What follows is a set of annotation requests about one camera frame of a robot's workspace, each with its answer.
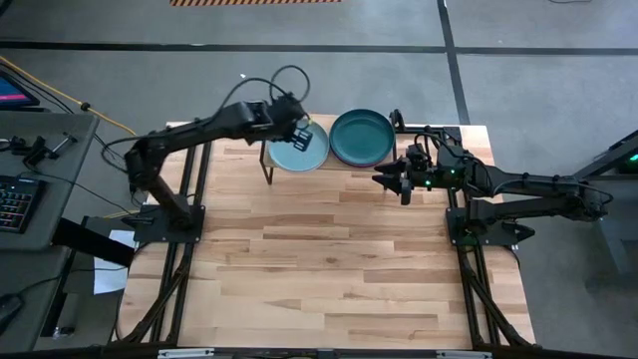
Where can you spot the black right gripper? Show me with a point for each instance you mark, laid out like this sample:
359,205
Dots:
421,172

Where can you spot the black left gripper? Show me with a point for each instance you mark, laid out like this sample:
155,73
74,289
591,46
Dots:
288,117

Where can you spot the sage green plate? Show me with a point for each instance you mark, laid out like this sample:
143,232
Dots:
286,154

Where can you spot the dark green plate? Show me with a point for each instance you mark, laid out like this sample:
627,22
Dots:
361,135

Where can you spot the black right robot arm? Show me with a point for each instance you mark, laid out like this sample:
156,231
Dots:
528,182

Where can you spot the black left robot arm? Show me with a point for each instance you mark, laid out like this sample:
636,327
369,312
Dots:
199,130

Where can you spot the wooden shelf with black legs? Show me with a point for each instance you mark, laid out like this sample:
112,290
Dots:
328,165

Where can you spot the black table clamp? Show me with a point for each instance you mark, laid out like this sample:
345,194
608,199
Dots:
399,119

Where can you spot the grey metal stand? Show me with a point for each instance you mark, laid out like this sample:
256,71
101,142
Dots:
613,244

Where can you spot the black flat bar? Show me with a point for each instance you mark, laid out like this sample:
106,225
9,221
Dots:
95,244

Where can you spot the white paper sheet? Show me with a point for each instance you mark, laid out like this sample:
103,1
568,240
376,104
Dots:
108,279

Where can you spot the grey side desk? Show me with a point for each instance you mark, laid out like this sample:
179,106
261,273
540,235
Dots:
50,124

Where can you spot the black clamp tool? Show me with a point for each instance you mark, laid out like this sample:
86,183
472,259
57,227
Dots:
35,148

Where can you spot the black backlit keyboard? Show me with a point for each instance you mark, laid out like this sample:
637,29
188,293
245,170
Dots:
17,204

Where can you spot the computer monitor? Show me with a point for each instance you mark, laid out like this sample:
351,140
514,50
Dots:
12,95

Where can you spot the dark grey low desk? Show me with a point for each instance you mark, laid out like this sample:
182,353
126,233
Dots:
25,264

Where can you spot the black computer mouse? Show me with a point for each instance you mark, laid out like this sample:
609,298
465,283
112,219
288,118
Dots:
7,306

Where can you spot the black metal table frame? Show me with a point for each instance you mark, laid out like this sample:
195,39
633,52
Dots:
452,133

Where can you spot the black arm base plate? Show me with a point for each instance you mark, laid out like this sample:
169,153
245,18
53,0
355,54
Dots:
194,232
456,219

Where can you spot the silver metal bracket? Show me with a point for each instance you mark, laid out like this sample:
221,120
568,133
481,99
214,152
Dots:
463,355
184,353

